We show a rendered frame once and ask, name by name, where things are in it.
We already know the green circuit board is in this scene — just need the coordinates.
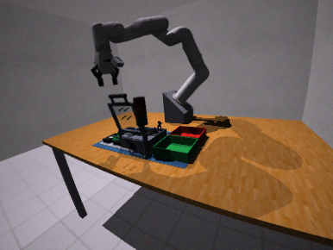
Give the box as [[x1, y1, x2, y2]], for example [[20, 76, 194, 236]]
[[109, 134, 119, 140]]

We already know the green open-top bin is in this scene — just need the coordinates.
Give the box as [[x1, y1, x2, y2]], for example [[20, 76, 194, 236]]
[[152, 134, 198, 164]]

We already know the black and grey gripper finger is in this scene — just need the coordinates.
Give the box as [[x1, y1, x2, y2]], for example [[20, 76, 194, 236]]
[[110, 67, 119, 85], [91, 65, 104, 87]]

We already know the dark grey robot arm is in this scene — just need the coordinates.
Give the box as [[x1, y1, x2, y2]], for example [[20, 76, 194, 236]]
[[91, 16, 209, 105]]

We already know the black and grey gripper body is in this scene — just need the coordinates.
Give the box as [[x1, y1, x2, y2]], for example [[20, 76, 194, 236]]
[[94, 51, 116, 74]]

